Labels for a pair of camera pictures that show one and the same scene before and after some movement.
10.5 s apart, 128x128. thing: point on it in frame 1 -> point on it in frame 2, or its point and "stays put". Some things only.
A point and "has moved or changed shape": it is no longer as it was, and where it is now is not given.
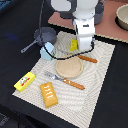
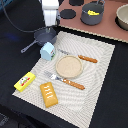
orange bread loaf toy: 48,94 stays put
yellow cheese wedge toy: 73,44 has moved or changed shape
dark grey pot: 99,13 stays put
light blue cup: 47,51 stays put
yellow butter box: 25,81 stays put
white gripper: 85,29 -> 49,8
